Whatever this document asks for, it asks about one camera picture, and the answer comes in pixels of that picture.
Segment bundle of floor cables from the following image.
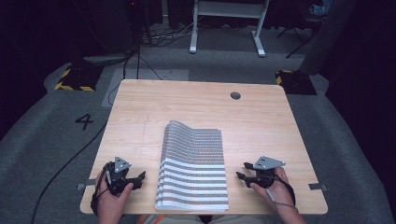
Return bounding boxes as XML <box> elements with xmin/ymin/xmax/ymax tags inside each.
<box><xmin>136</xmin><ymin>18</ymin><xmax>200</xmax><ymax>49</ymax></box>

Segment white desk frame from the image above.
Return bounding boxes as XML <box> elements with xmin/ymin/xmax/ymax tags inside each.
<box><xmin>189</xmin><ymin>0</ymin><xmax>271</xmax><ymax>58</ymax></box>

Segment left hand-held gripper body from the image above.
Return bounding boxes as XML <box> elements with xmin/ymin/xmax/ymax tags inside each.
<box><xmin>104</xmin><ymin>156</ymin><xmax>135</xmax><ymax>196</ymax></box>

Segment grey curtain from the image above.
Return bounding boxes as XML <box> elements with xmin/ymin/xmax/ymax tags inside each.
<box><xmin>298</xmin><ymin>0</ymin><xmax>358</xmax><ymax>77</ymax></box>

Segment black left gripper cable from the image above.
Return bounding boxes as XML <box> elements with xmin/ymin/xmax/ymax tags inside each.
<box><xmin>90</xmin><ymin>163</ymin><xmax>110</xmax><ymax>217</ymax></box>

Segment black yellow striped stand base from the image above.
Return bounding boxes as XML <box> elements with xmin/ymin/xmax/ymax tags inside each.
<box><xmin>275</xmin><ymin>69</ymin><xmax>318</xmax><ymax>96</ymax></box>
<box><xmin>53</xmin><ymin>63</ymin><xmax>105</xmax><ymax>93</ymax></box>

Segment grey tape piece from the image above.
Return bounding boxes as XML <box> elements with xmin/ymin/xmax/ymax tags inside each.
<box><xmin>308</xmin><ymin>182</ymin><xmax>328</xmax><ymax>191</ymax></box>
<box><xmin>76</xmin><ymin>178</ymin><xmax>98</xmax><ymax>191</ymax></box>

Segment long black floor cable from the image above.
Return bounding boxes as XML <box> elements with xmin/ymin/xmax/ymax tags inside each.
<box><xmin>30</xmin><ymin>121</ymin><xmax>108</xmax><ymax>224</ymax></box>

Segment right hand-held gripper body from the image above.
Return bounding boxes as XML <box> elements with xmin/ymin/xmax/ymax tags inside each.
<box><xmin>252</xmin><ymin>155</ymin><xmax>286</xmax><ymax>189</ymax></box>

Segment person's left hand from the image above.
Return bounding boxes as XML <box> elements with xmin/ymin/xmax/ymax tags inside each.
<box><xmin>96</xmin><ymin>170</ymin><xmax>134</xmax><ymax>216</ymax></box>

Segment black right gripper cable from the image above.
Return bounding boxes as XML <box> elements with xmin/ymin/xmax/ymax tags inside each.
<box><xmin>273</xmin><ymin>174</ymin><xmax>296</xmax><ymax>207</ymax></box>

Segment person's right hand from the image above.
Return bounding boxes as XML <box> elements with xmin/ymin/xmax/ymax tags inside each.
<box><xmin>249</xmin><ymin>166</ymin><xmax>295</xmax><ymax>215</ymax></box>

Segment dark chair legs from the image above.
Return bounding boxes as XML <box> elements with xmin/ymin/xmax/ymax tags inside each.
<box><xmin>276</xmin><ymin>17</ymin><xmax>321</xmax><ymax>60</ymax></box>

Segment stack of striped cloths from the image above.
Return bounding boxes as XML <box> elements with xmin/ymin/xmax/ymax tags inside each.
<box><xmin>154</xmin><ymin>120</ymin><xmax>230</xmax><ymax>213</ymax></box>

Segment thin black floor cable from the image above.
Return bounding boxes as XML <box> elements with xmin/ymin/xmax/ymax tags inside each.
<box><xmin>107</xmin><ymin>46</ymin><xmax>171</xmax><ymax>107</ymax></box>

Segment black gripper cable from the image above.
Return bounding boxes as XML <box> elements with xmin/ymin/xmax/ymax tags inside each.
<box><xmin>90</xmin><ymin>163</ymin><xmax>110</xmax><ymax>217</ymax></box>
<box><xmin>273</xmin><ymin>174</ymin><xmax>296</xmax><ymax>207</ymax></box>

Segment grey right gripper cable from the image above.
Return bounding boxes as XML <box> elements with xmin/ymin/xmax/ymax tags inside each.
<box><xmin>265</xmin><ymin>188</ymin><xmax>299</xmax><ymax>210</ymax></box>

